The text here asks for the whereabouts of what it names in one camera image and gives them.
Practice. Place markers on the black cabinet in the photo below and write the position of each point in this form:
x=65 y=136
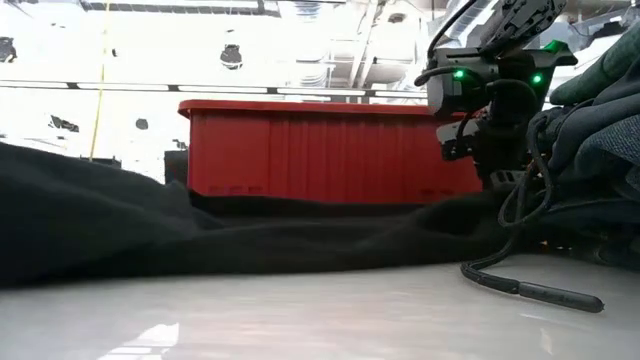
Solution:
x=100 y=161

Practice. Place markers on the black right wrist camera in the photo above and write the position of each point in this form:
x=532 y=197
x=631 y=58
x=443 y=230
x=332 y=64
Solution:
x=455 y=140

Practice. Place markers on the black monitor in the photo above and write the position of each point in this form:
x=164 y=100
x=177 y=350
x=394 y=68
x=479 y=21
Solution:
x=175 y=167

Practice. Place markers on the black ceiling lamp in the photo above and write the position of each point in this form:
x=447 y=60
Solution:
x=7 y=50
x=231 y=56

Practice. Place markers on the red plastic bin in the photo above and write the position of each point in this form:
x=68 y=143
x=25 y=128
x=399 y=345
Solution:
x=325 y=150

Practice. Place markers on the silver ventilation duct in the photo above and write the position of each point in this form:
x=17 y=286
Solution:
x=462 y=30

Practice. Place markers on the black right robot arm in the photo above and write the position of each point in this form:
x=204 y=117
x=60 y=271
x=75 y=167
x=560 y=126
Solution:
x=525 y=20

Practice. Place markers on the black knit garment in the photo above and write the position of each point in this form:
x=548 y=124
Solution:
x=150 y=235

